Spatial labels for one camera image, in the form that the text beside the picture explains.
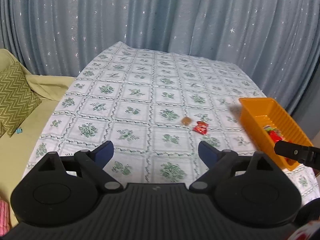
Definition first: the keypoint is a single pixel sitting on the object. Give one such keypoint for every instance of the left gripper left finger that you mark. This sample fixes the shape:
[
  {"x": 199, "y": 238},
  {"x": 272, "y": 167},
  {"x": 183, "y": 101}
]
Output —
[{"x": 92, "y": 163}]

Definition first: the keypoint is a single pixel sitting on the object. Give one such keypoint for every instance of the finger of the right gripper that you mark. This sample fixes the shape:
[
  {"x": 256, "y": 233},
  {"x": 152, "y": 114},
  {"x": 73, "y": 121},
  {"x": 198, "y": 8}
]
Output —
[{"x": 292, "y": 151}]

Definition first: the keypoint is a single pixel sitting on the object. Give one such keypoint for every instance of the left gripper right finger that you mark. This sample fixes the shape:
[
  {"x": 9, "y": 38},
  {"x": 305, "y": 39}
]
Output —
[{"x": 219, "y": 163}]

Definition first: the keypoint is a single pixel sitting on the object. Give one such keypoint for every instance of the green candy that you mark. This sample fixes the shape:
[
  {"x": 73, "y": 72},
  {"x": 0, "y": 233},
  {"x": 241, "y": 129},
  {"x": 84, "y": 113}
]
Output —
[{"x": 269, "y": 129}]

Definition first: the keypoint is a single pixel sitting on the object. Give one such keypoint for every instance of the person's right hand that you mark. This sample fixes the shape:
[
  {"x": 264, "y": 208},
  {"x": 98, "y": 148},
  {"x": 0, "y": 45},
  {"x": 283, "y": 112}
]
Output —
[{"x": 307, "y": 222}]

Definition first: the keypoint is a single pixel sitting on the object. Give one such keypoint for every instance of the red snack packet in tray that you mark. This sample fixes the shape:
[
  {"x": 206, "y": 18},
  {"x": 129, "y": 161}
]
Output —
[{"x": 275, "y": 136}]

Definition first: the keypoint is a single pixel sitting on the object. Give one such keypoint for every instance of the small red candy packet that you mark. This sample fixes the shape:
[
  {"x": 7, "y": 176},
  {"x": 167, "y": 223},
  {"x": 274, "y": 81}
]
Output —
[{"x": 201, "y": 127}]

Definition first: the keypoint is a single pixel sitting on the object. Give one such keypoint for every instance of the brown clear-wrapped candy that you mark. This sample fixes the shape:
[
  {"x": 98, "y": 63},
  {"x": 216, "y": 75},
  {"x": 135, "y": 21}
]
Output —
[{"x": 186, "y": 121}]

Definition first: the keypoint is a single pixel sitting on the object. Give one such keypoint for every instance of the orange plastic tray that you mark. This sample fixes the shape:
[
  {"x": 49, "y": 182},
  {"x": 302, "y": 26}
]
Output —
[{"x": 266, "y": 122}]

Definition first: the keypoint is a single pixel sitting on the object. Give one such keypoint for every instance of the light green sofa cover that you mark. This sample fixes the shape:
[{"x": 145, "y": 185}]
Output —
[{"x": 16, "y": 150}]

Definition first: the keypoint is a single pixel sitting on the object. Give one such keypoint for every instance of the small teal object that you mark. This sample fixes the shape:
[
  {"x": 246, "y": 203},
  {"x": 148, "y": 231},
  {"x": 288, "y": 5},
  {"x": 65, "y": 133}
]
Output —
[{"x": 19, "y": 130}]

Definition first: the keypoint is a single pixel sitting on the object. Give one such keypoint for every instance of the floral white tablecloth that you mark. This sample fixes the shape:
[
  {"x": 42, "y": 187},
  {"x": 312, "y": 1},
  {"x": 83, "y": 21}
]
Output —
[{"x": 136, "y": 98}]

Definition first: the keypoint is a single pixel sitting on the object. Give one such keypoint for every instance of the green zigzag cushion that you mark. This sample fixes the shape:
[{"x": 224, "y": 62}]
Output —
[{"x": 17, "y": 99}]

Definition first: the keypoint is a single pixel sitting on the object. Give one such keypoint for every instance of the pink striped cloth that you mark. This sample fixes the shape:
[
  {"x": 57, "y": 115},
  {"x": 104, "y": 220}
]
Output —
[{"x": 4, "y": 218}]

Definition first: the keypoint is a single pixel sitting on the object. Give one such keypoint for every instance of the blue star curtain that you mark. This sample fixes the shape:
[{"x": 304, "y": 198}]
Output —
[{"x": 275, "y": 42}]

